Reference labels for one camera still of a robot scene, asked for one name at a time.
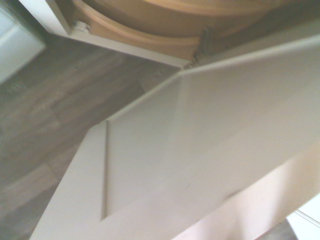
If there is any metal cabinet hinge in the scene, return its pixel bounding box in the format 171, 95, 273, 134
191, 26, 214, 64

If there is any white corner cabinet frame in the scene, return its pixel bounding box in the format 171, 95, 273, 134
19, 0, 191, 69

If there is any white corner cabinet door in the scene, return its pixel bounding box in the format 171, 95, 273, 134
29, 33, 320, 240

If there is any wooden lazy susan shelf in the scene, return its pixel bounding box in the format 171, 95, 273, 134
72, 0, 278, 61

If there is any white electric stove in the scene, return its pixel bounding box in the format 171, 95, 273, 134
0, 0, 46, 84

